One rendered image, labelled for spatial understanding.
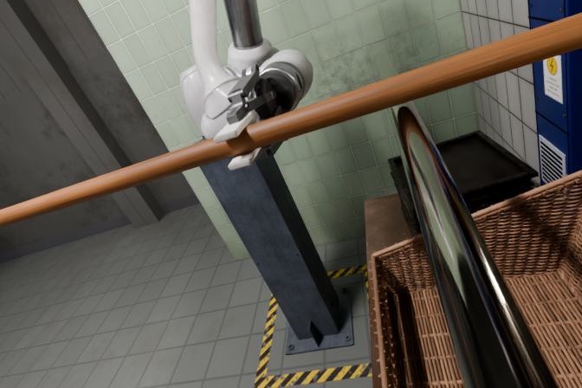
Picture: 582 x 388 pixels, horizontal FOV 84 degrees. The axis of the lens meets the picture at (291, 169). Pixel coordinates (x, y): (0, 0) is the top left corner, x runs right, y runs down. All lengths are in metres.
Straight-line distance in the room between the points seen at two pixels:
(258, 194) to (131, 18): 1.12
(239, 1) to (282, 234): 0.80
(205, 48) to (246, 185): 0.54
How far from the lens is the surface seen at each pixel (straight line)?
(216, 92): 0.73
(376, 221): 1.19
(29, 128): 4.06
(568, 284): 0.95
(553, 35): 0.38
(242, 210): 1.22
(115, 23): 1.94
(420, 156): 0.27
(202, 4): 0.79
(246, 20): 1.10
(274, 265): 1.37
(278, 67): 0.59
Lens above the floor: 1.30
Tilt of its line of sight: 24 degrees down
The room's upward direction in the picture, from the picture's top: 24 degrees counter-clockwise
